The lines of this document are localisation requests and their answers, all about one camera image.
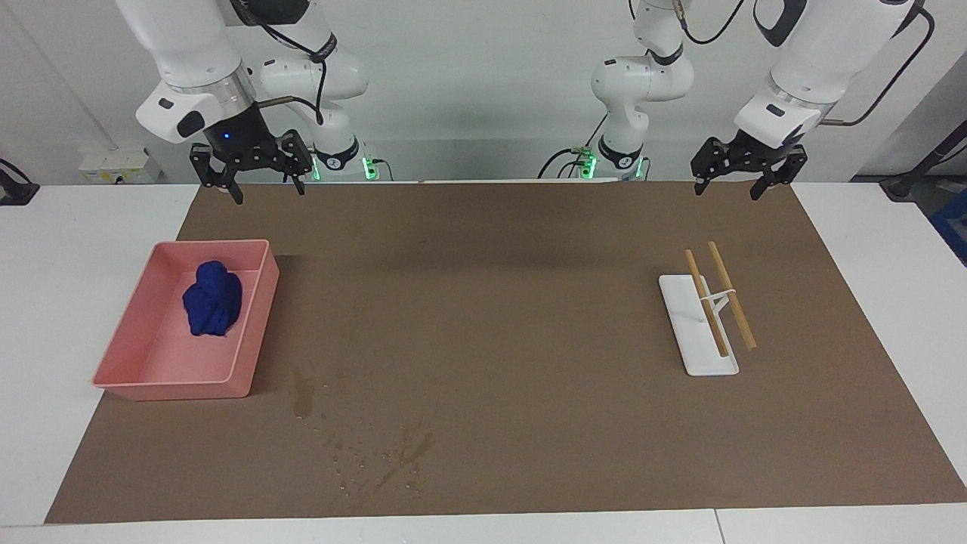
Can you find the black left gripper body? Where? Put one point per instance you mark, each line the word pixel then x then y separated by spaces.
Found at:
pixel 752 159

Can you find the white wall socket box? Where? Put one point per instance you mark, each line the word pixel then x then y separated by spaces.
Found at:
pixel 121 166

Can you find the white towel rack base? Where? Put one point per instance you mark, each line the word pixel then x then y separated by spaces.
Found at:
pixel 699 355

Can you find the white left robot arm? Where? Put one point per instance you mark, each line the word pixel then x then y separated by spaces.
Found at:
pixel 816 53

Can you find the scattered water droplets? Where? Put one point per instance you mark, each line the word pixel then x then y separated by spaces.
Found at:
pixel 415 449

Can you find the blue box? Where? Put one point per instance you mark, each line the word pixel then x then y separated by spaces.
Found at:
pixel 953 227

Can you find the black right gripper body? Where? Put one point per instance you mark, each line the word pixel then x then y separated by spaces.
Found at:
pixel 245 143

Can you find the black stand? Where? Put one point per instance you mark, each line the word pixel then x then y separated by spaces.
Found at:
pixel 918 177

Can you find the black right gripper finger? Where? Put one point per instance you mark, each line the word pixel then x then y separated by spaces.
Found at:
pixel 215 170
pixel 301 162

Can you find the brown table mat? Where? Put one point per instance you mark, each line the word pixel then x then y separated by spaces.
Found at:
pixel 529 340

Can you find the pink plastic bin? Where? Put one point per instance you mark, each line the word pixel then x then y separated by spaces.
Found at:
pixel 151 363

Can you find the blue towel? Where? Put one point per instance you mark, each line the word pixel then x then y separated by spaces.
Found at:
pixel 213 302

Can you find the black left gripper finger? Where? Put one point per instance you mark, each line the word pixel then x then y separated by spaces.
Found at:
pixel 789 170
pixel 709 162

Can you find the wooden rack dowel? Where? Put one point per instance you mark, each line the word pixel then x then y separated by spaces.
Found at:
pixel 736 310
pixel 699 283

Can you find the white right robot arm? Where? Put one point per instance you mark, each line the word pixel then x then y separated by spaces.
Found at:
pixel 189 53

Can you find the black clamp object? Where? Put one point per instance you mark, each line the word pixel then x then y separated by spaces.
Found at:
pixel 15 189

